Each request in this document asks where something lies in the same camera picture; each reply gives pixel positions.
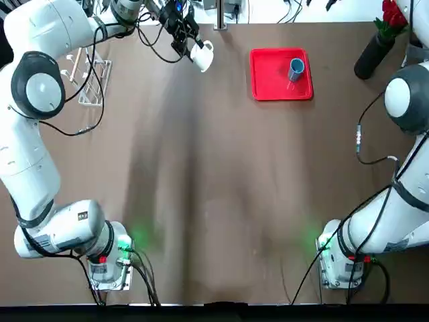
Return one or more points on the blue enamel cup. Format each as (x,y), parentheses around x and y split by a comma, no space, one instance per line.
(296,72)

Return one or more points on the white cup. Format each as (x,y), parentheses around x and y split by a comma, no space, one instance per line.
(202,58)

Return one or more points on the red plastic tray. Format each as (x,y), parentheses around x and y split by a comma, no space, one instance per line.
(271,77)

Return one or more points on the red tulip bouquet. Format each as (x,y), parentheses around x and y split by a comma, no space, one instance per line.
(392,15)

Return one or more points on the aluminium frame post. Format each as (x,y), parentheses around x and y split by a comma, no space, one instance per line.
(221,16)

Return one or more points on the black ribbed vase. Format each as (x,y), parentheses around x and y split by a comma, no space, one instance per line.
(372,60)

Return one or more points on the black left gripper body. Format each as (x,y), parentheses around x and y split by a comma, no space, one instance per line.
(177,23)

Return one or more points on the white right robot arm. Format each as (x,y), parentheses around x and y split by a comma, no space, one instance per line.
(402,218)

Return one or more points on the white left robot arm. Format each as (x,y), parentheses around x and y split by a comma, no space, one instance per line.
(33,167)

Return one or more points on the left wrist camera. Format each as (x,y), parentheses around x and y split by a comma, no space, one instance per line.
(177,6)

